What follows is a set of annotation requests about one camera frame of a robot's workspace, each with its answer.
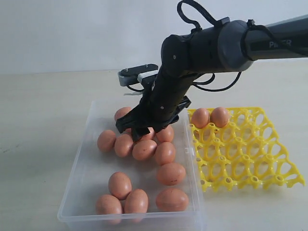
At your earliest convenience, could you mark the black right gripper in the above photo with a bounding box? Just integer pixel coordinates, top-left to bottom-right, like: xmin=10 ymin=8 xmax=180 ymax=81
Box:
xmin=116 ymin=67 xmax=193 ymax=142

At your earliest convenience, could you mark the brown egg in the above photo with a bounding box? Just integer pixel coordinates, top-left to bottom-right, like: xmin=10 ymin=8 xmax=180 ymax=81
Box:
xmin=114 ymin=106 xmax=131 ymax=121
xmin=95 ymin=194 xmax=123 ymax=215
xmin=108 ymin=172 xmax=132 ymax=200
xmin=191 ymin=108 xmax=210 ymax=128
xmin=154 ymin=142 xmax=176 ymax=166
xmin=124 ymin=189 xmax=149 ymax=214
xmin=156 ymin=125 xmax=174 ymax=142
xmin=139 ymin=127 xmax=155 ymax=141
xmin=210 ymin=107 xmax=230 ymax=128
xmin=97 ymin=129 xmax=116 ymax=152
xmin=114 ymin=134 xmax=134 ymax=158
xmin=156 ymin=163 xmax=186 ymax=186
xmin=155 ymin=188 xmax=189 ymax=212
xmin=132 ymin=140 xmax=157 ymax=161

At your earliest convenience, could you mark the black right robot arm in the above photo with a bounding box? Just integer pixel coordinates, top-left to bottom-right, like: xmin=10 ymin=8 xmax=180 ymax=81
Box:
xmin=116 ymin=15 xmax=308 ymax=141

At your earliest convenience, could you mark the clear plastic container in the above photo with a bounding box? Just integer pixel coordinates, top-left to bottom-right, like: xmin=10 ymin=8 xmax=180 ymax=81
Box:
xmin=58 ymin=96 xmax=207 ymax=231

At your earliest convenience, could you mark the yellow plastic egg tray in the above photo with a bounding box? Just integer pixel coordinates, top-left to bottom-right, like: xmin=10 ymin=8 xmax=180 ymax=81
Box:
xmin=189 ymin=107 xmax=305 ymax=192

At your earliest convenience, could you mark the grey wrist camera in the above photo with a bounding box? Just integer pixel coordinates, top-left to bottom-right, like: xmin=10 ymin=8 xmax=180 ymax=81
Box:
xmin=118 ymin=64 xmax=158 ymax=87

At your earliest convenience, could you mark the black cable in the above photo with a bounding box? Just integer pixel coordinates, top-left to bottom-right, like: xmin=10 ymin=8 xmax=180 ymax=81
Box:
xmin=177 ymin=0 xmax=244 ymax=92

